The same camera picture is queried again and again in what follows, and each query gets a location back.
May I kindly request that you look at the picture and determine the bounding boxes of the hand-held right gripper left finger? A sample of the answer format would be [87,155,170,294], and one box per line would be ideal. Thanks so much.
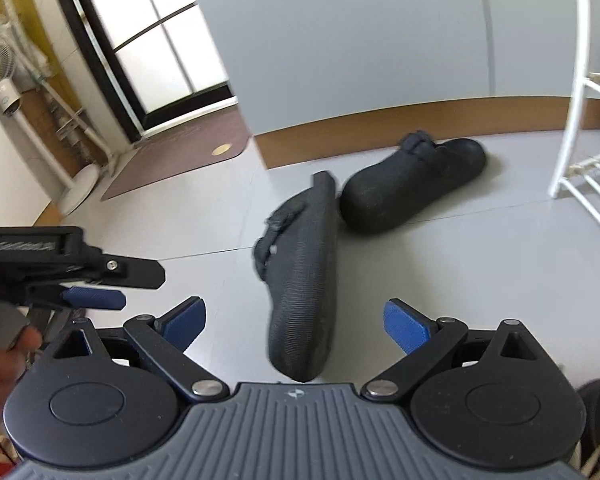
[52,296,231,404]

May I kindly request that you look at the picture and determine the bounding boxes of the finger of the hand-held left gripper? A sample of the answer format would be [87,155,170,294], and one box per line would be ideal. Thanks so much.
[97,255,167,291]
[60,284,128,312]

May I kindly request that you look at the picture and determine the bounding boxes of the black framed glass door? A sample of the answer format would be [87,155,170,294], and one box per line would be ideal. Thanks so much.
[44,0,242,145]

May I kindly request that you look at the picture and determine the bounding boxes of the grey wardrobe cabinet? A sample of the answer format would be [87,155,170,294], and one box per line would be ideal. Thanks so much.
[180,0,588,170]

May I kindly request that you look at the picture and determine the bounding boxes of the brown door mat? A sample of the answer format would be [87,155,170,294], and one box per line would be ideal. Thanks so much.
[100,106,254,204]

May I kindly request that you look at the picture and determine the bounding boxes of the white shoe rack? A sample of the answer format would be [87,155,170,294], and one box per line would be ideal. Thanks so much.
[548,0,600,250]

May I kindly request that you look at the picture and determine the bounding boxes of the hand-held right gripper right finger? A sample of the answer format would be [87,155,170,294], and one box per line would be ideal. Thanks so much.
[362,298,542,404]

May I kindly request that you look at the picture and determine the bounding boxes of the white standing fan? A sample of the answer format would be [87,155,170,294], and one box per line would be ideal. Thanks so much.
[0,20,122,217]

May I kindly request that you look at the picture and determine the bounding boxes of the person's left hand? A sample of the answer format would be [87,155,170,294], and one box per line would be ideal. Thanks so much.
[0,326,44,426]

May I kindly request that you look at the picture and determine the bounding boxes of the black buckle clog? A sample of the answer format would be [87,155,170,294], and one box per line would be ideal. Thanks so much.
[253,170,343,382]
[338,130,488,235]

